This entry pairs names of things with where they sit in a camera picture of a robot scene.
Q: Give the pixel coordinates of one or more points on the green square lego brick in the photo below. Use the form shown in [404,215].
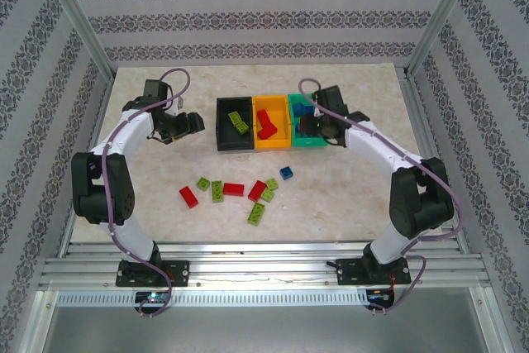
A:
[272,184]
[241,128]
[234,117]
[203,183]
[267,195]

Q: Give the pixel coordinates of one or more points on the green long lego brick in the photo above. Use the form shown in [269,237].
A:
[256,214]
[217,192]

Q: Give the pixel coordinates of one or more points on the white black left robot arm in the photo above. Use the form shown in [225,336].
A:
[124,134]

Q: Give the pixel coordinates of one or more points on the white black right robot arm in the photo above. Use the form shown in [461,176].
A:
[372,142]

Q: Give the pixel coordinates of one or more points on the green plastic bin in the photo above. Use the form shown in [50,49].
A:
[310,143]

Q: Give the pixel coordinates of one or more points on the black plastic bin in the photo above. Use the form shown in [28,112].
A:
[225,136]

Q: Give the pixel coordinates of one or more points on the yellow plastic bin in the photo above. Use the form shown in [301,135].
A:
[281,121]

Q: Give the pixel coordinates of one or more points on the red long lego brick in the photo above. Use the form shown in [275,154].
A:
[189,197]
[233,189]
[268,131]
[261,117]
[257,190]

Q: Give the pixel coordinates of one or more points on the blue square lego brick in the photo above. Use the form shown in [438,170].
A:
[286,173]

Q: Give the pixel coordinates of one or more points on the small circuit board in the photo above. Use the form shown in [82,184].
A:
[379,296]
[153,297]

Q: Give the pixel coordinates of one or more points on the perforated metal strip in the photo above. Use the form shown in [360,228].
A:
[264,298]

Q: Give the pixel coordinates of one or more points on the aluminium side rail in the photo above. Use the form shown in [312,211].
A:
[84,171]
[421,121]

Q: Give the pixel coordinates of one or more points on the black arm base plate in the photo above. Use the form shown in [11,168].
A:
[349,272]
[177,272]

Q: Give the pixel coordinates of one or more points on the aluminium mounting rail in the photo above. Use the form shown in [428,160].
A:
[264,266]

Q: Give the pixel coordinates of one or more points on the aluminium frame post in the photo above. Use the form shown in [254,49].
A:
[74,14]
[444,14]

